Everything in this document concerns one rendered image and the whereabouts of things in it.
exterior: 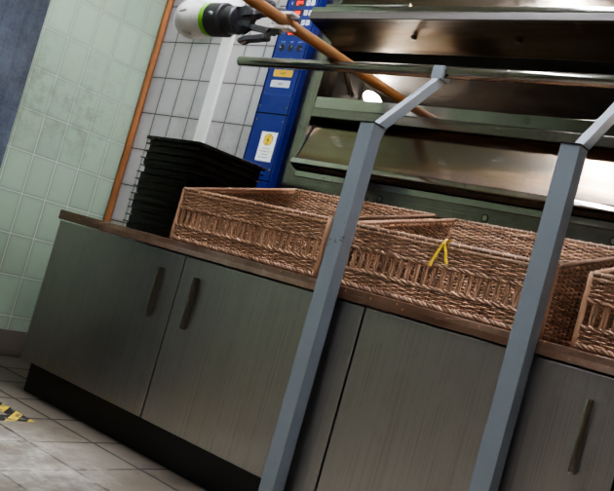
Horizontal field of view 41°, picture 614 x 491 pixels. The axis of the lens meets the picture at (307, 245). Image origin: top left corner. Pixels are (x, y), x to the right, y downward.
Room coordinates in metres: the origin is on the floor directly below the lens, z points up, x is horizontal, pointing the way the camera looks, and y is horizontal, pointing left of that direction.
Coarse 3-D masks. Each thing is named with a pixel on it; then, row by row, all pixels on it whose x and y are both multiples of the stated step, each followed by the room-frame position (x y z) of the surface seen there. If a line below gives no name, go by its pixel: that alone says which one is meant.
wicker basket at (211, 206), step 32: (192, 192) 2.31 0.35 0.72; (224, 192) 2.45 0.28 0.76; (256, 192) 2.55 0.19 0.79; (288, 192) 2.66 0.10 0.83; (320, 192) 2.62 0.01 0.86; (192, 224) 2.29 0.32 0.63; (224, 224) 2.48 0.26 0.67; (256, 224) 2.14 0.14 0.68; (288, 224) 2.07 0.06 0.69; (320, 224) 2.01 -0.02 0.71; (256, 256) 2.12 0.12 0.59; (288, 256) 2.05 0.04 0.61; (320, 256) 1.99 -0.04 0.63
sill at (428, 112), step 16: (320, 96) 2.74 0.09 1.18; (368, 112) 2.60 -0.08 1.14; (384, 112) 2.56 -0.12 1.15; (416, 112) 2.49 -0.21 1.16; (432, 112) 2.45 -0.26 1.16; (448, 112) 2.42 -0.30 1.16; (464, 112) 2.38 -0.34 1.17; (480, 112) 2.35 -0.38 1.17; (496, 112) 2.32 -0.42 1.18; (528, 128) 2.25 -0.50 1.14; (544, 128) 2.22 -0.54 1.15; (560, 128) 2.19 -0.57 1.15; (576, 128) 2.17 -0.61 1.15
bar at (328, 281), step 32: (256, 64) 2.42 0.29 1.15; (288, 64) 2.34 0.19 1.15; (320, 64) 2.26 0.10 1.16; (352, 64) 2.19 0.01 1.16; (384, 64) 2.12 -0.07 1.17; (416, 96) 1.95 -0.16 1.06; (384, 128) 1.86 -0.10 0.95; (608, 128) 1.63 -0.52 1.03; (352, 160) 1.85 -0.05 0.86; (576, 160) 1.52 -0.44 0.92; (352, 192) 1.83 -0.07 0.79; (576, 192) 1.55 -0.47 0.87; (352, 224) 1.84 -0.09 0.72; (544, 224) 1.54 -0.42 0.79; (544, 256) 1.53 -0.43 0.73; (320, 288) 1.84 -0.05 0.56; (544, 288) 1.53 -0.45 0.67; (320, 320) 1.83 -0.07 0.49; (320, 352) 1.85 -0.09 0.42; (512, 352) 1.54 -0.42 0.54; (288, 384) 1.85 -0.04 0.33; (512, 384) 1.53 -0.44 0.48; (288, 416) 1.84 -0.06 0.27; (512, 416) 1.53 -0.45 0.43; (288, 448) 1.84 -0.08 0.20; (480, 448) 1.55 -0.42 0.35; (480, 480) 1.54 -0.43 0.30
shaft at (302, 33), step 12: (252, 0) 1.97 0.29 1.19; (264, 12) 2.02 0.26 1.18; (276, 12) 2.04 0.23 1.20; (288, 24) 2.08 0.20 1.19; (300, 36) 2.14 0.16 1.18; (312, 36) 2.16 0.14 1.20; (324, 48) 2.21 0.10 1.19; (336, 60) 2.27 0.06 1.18; (348, 60) 2.29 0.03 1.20; (372, 84) 2.41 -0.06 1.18; (384, 84) 2.45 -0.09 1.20; (396, 96) 2.51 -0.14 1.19
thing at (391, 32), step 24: (336, 24) 2.60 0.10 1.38; (360, 24) 2.53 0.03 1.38; (384, 24) 2.47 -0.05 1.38; (408, 24) 2.41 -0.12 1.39; (432, 24) 2.36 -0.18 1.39; (456, 24) 2.31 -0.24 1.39; (480, 24) 2.25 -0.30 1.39; (504, 24) 2.21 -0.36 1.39; (528, 24) 2.16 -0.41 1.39; (552, 24) 2.12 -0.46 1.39; (576, 24) 2.07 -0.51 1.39; (600, 24) 2.03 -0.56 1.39; (360, 48) 2.70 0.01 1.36; (384, 48) 2.63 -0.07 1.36; (408, 48) 2.56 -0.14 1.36; (432, 48) 2.50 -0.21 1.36; (456, 48) 2.44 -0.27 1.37; (480, 48) 2.38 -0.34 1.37; (504, 48) 2.33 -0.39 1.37; (528, 48) 2.28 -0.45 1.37; (552, 48) 2.23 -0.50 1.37; (576, 48) 2.18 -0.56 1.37; (600, 48) 2.14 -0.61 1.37
